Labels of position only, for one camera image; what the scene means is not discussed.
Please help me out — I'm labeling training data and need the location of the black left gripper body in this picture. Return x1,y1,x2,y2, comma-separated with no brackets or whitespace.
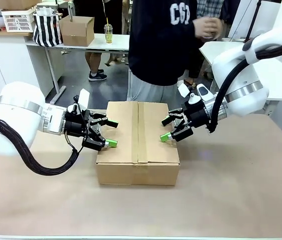
64,109,92,141

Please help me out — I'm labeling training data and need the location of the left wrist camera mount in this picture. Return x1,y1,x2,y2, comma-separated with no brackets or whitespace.
67,89,91,116

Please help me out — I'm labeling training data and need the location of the black white striped bag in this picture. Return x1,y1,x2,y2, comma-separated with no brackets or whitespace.
32,5,64,48

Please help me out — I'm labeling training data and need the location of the black tripod pole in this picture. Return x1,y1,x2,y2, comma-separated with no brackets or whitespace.
245,0,261,41

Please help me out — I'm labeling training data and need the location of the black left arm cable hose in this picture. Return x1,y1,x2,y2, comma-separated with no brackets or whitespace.
0,111,91,177

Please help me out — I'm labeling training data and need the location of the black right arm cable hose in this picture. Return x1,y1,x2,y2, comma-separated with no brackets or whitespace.
206,36,282,134

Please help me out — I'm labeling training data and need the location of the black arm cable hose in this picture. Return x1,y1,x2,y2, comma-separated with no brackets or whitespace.
206,36,282,134
0,111,91,177

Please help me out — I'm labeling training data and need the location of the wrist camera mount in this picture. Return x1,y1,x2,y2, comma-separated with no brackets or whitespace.
67,89,91,116
177,83,203,105

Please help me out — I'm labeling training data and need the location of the person in black sweater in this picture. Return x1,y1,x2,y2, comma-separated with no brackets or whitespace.
127,0,206,102

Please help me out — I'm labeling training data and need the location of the large brown cardboard box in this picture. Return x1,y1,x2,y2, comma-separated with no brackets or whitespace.
95,100,181,187

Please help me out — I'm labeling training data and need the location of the small brown cardboard box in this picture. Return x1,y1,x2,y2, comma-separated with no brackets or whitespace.
59,15,95,47

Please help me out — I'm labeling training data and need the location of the white background desk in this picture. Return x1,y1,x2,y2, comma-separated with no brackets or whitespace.
25,33,131,105

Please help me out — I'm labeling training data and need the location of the person's left hand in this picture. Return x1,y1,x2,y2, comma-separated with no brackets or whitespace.
205,17,224,41

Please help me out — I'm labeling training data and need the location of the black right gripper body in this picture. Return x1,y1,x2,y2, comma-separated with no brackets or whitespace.
182,99,210,130

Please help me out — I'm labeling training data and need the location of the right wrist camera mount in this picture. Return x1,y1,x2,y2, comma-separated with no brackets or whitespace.
177,83,203,105

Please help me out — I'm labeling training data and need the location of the white low cabinet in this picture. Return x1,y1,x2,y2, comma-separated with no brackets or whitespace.
0,34,54,98

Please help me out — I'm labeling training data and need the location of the white curved side table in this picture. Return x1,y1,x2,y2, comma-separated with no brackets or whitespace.
199,41,282,116

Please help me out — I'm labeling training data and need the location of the clear plastic drink cup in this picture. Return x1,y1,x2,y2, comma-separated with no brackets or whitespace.
104,24,114,45

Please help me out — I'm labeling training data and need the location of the person's right hand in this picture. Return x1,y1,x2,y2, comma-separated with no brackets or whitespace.
193,17,215,41

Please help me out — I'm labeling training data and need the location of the bystander in plaid shirt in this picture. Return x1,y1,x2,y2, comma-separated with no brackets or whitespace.
196,0,234,25

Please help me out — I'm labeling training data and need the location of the white lattice storage basket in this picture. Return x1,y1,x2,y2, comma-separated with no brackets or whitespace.
1,9,36,33

